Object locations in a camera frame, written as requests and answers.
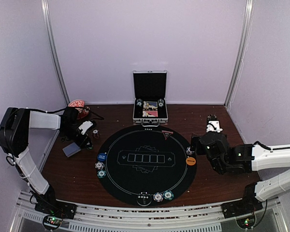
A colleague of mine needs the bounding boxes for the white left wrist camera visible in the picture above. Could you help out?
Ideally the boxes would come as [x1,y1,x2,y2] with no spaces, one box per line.
[78,120,96,135]

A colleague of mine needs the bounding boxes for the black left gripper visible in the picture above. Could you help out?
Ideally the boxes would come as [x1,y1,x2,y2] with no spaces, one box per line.
[59,125,92,148]

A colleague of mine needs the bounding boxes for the red black triangle marker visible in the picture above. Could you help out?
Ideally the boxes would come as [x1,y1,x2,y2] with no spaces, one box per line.
[161,130,174,140]

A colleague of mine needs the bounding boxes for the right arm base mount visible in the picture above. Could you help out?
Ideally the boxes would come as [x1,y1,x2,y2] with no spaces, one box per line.
[221,182,263,218]

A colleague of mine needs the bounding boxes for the orange big blind button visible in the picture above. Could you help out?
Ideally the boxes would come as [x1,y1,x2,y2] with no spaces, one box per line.
[186,157,196,166]

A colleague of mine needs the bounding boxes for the green chips seat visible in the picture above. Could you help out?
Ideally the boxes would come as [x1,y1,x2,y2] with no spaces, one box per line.
[163,190,174,201]
[97,170,106,178]

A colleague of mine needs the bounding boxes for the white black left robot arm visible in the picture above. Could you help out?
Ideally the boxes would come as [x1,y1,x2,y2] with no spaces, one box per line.
[0,107,94,195]

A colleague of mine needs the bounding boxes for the chip stack in case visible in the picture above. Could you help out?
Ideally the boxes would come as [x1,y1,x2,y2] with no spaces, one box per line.
[158,99,164,107]
[136,99,143,107]

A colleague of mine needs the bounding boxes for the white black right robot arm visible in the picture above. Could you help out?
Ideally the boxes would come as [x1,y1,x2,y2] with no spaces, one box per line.
[189,131,290,214]

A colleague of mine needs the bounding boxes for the right chip stack in case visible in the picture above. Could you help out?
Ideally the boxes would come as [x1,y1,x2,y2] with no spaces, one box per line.
[158,99,164,107]

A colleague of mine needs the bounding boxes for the red floral plate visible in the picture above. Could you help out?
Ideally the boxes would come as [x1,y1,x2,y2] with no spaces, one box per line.
[76,106,90,120]

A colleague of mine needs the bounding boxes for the grey blue card deck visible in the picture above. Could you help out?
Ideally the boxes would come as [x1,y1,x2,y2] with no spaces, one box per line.
[62,142,81,158]

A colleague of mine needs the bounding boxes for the left chip stack in case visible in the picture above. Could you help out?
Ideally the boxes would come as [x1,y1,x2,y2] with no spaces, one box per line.
[136,99,143,107]

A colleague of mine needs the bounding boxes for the blue small blind button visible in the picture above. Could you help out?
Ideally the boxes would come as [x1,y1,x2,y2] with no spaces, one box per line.
[97,153,107,162]

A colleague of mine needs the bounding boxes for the aluminium front rail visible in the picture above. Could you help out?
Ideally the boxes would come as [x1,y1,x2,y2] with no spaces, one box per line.
[8,191,290,232]

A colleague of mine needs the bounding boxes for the blue card box in case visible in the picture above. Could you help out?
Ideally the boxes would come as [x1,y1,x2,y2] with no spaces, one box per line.
[143,101,158,110]

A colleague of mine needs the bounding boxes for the green blue chip stack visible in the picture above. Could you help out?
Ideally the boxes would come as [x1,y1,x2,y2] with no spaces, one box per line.
[87,144,93,150]

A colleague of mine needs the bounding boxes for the clear round dealer button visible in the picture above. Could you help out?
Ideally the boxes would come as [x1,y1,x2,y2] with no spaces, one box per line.
[136,191,152,206]

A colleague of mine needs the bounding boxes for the red white patterned bowl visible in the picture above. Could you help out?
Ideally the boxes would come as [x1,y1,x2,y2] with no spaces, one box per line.
[68,100,85,107]

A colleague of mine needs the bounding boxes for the round black poker mat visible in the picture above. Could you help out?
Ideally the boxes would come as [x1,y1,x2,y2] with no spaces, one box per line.
[98,125,197,207]

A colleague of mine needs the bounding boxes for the blue white chips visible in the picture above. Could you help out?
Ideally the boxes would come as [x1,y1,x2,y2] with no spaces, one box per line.
[153,192,163,202]
[186,146,194,156]
[95,161,104,170]

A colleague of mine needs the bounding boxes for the green chips front seat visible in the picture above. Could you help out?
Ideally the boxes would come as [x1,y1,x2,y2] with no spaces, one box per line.
[163,190,174,201]

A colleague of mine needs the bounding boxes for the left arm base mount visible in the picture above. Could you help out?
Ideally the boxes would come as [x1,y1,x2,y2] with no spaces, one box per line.
[30,185,77,219]

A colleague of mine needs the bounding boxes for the aluminium poker case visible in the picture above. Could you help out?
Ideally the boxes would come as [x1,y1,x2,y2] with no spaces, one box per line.
[132,71,168,127]

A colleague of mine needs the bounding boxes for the blue white chips front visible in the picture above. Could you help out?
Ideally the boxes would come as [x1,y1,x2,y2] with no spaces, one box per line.
[153,192,163,202]

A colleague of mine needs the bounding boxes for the red card box in case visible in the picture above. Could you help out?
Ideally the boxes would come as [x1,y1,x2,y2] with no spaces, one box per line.
[143,111,158,117]

